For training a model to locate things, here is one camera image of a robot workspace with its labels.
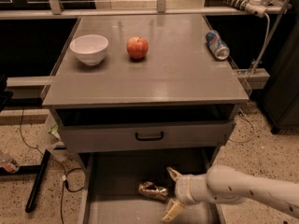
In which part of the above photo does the red apple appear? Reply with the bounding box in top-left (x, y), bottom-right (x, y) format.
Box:
top-left (126, 36), bottom-right (149, 60)

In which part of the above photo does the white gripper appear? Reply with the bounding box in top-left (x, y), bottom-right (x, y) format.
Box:
top-left (162, 167), bottom-right (213, 223)

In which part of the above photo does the grey drawer cabinet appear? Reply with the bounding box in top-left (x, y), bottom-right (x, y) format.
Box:
top-left (41, 14), bottom-right (249, 166)

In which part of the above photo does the grey metal rail beam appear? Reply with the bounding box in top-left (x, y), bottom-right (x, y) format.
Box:
top-left (0, 5), bottom-right (292, 21)

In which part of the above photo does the white striped handheld device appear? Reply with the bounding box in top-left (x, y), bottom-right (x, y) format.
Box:
top-left (219, 0), bottom-right (266, 18)

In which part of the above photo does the white ceramic bowl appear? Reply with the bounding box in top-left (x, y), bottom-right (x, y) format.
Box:
top-left (69, 35), bottom-right (109, 66)

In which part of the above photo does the black metal floor bar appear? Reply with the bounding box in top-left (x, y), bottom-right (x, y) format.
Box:
top-left (25, 150), bottom-right (50, 213)

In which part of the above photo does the black floor cable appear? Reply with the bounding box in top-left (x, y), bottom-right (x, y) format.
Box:
top-left (18, 106), bottom-right (86, 224)

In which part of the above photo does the clear plastic bag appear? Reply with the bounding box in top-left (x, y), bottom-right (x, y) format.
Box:
top-left (38, 115), bottom-right (67, 161)

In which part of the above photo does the blue and silver soda can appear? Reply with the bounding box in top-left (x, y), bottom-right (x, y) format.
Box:
top-left (206, 30), bottom-right (230, 61)

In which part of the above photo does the crushed orange soda can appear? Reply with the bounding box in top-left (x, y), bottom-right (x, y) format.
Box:
top-left (138, 181), bottom-right (168, 201)

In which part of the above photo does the grey top drawer black handle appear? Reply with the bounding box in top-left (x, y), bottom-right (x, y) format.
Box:
top-left (52, 109), bottom-right (235, 153)

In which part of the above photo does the open grey middle drawer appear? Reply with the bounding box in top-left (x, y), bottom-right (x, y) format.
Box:
top-left (78, 147), bottom-right (219, 224)

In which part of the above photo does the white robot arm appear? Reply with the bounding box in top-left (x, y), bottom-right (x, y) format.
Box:
top-left (162, 165), bottom-right (299, 223)

